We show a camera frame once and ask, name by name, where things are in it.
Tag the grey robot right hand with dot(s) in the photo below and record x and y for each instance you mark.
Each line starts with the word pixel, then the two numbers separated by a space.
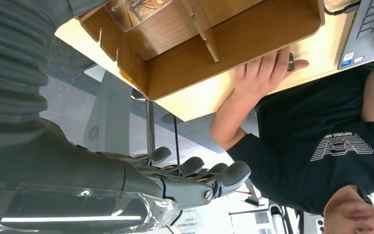
pixel 77 181

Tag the person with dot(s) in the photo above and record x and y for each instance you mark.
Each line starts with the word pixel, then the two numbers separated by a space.
pixel 319 145

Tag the cardboard divided box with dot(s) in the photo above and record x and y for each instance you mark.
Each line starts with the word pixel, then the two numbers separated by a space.
pixel 238 48

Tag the grey kiosk stand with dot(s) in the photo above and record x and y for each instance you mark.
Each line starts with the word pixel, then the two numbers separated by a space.
pixel 109 122

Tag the silver stanchion post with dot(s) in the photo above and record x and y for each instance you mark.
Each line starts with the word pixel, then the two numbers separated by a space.
pixel 150 129

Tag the black stanchion post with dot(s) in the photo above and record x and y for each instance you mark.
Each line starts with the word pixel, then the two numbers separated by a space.
pixel 176 142

